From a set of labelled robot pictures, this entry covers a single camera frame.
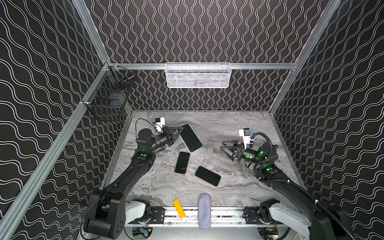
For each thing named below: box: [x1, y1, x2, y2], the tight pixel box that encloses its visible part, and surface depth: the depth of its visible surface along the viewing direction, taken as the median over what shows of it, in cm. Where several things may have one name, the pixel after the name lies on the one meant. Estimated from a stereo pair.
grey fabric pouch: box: [198, 193, 211, 229], surface depth 76 cm
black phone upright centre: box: [174, 152, 190, 174], surface depth 95 cm
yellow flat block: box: [173, 199, 186, 220], surface depth 78 cm
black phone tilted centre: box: [195, 166, 221, 187], surface depth 90 cm
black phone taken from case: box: [178, 123, 203, 153], surface depth 74 cm
